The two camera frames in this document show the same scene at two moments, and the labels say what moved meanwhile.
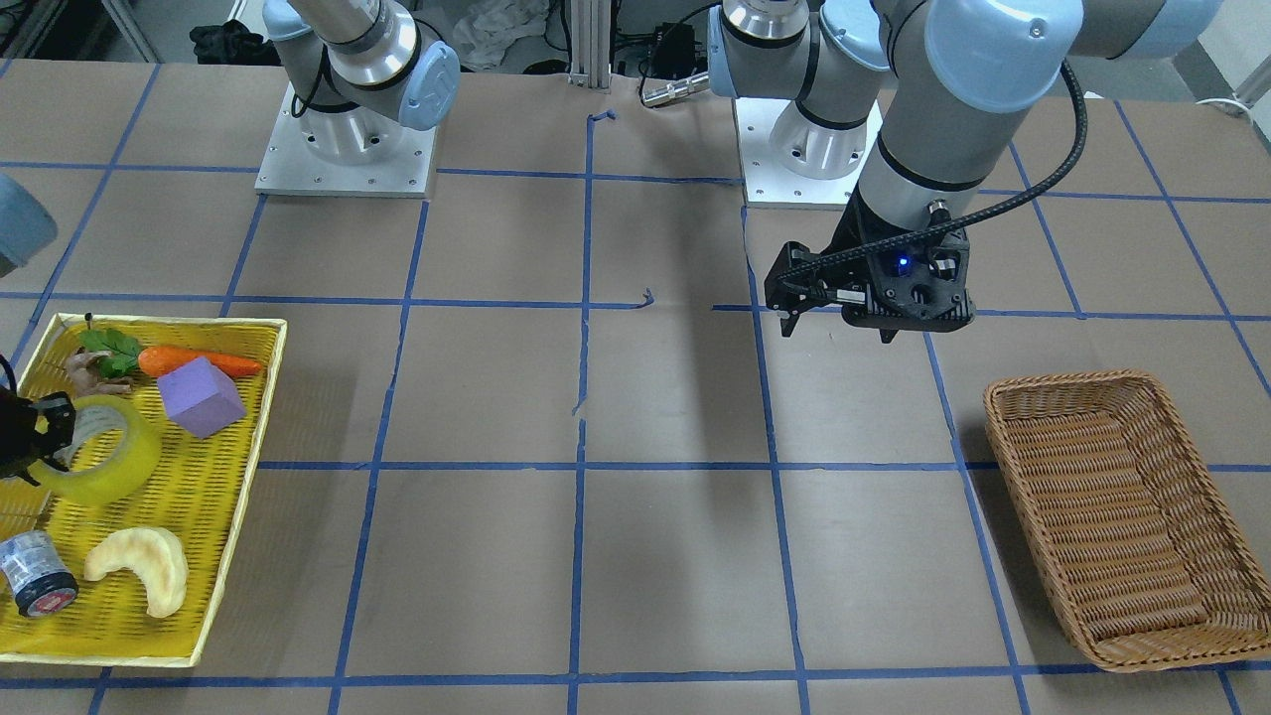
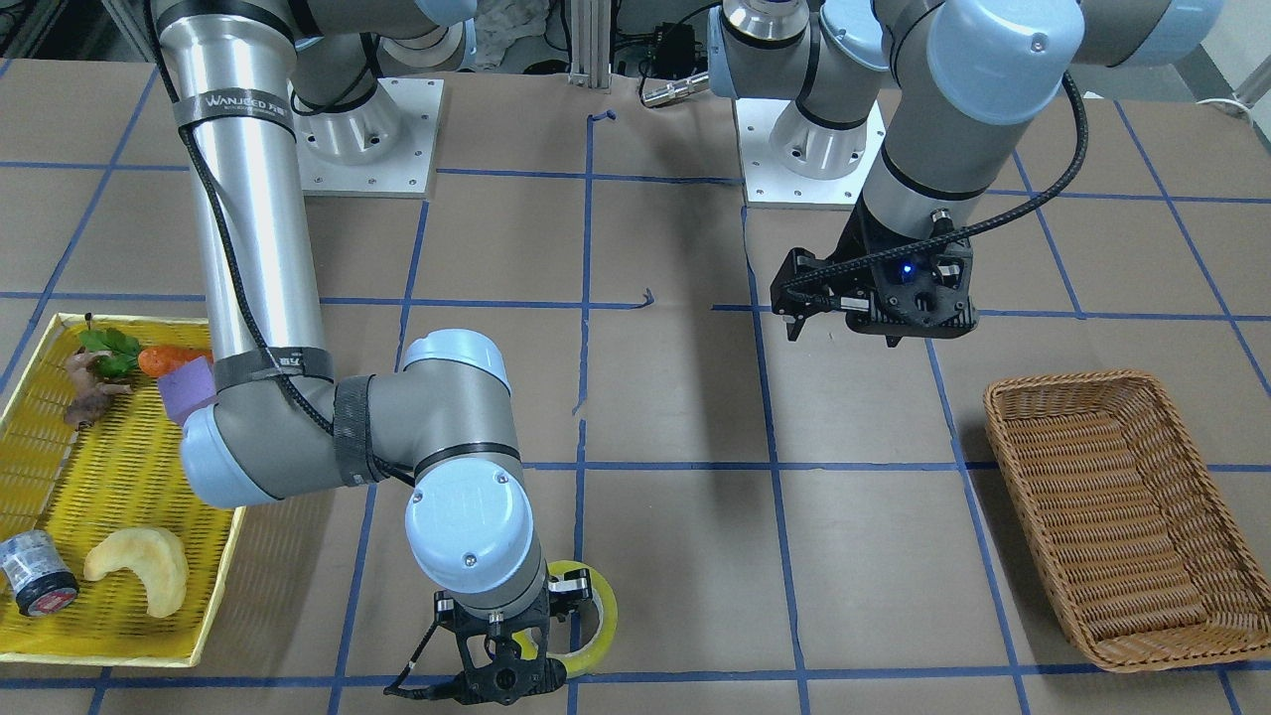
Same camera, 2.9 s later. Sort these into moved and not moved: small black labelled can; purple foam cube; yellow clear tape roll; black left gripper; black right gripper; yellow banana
Moved: yellow clear tape roll; black right gripper
Not moved: yellow banana; purple foam cube; black left gripper; small black labelled can
